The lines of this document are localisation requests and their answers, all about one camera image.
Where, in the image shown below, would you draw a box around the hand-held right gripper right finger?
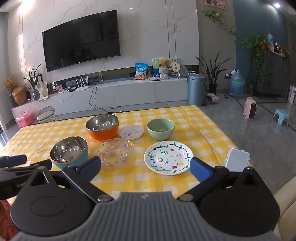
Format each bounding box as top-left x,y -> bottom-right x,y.
177,157 -> 266,202

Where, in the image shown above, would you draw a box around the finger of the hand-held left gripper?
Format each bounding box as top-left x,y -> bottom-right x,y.
0,155 -> 27,168
0,159 -> 52,178

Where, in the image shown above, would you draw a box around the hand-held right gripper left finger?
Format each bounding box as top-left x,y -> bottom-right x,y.
23,157 -> 114,203

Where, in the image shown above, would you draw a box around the blue steel bowl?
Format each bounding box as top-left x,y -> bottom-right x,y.
50,136 -> 89,171

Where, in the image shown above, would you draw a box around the clear glass plate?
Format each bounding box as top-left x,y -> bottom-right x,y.
92,138 -> 136,169

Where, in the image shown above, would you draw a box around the orange steel bowl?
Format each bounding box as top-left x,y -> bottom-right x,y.
85,114 -> 119,141

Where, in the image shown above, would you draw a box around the white fruit-painted plate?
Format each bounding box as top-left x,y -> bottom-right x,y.
144,141 -> 194,176

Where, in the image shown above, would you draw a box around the green ceramic bowl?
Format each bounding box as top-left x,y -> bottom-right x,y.
147,119 -> 175,141

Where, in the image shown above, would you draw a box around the small white sticker plate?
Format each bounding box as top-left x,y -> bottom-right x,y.
119,124 -> 144,140

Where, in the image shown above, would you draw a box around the yellow checked tablecloth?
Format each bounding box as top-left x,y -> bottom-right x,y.
0,105 -> 253,197

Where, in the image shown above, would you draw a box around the white phone stand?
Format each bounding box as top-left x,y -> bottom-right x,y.
225,148 -> 250,172

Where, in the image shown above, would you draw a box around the pink storage box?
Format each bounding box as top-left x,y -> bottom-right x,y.
16,111 -> 34,127

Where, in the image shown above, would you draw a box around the grey round stool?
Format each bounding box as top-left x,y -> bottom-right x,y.
37,106 -> 57,124

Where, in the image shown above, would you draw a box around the brown gourd vase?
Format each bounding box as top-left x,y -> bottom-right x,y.
12,86 -> 28,105

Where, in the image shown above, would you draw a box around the plant in blue vase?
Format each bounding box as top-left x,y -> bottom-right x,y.
22,62 -> 43,100

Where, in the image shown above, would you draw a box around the pink patterned slippers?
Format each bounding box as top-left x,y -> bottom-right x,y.
205,93 -> 220,103

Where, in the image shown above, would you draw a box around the dried yellow flowers vase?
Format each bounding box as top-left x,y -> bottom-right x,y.
3,76 -> 18,107

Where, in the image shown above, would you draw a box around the white photo card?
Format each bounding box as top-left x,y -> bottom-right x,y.
37,81 -> 49,98

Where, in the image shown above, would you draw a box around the grey-blue trash bin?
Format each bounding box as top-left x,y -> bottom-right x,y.
187,74 -> 207,106

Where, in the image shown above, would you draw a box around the white wifi router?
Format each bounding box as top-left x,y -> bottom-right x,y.
75,77 -> 89,91

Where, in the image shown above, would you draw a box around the pink space heater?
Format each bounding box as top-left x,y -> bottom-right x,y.
244,97 -> 257,119

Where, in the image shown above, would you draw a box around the white marble tv console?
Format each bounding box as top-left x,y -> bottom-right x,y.
11,77 -> 189,121

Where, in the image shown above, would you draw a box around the blue water jug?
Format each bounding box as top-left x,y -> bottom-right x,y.
229,69 -> 245,98

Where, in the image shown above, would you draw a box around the tall-leaf potted plant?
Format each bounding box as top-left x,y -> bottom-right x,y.
194,51 -> 232,95

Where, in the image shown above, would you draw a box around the beige sofa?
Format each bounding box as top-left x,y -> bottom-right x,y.
261,176 -> 296,241

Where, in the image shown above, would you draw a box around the small blue plastic stool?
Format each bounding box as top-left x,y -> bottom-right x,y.
273,109 -> 290,126

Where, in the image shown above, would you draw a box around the blue snack bag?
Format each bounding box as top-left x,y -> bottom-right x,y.
134,62 -> 148,80

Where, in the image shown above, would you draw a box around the green picture board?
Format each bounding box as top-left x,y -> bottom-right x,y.
152,58 -> 179,77

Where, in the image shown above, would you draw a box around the dark grey cabinet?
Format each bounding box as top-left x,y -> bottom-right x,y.
254,50 -> 290,95

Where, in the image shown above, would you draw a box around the black curved television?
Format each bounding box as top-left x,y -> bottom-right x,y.
42,10 -> 121,73

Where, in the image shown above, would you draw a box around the green trailing vine plant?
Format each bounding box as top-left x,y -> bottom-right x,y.
240,34 -> 270,87

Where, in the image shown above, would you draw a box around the black power cable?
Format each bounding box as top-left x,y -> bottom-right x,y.
89,82 -> 121,109

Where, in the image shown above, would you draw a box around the black floor cable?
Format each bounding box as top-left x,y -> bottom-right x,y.
223,95 -> 245,105

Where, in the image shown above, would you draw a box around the hanging wall vine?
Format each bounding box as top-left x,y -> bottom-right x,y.
202,9 -> 237,43

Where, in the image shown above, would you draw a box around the framed wall picture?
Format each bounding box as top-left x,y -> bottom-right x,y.
205,0 -> 226,10

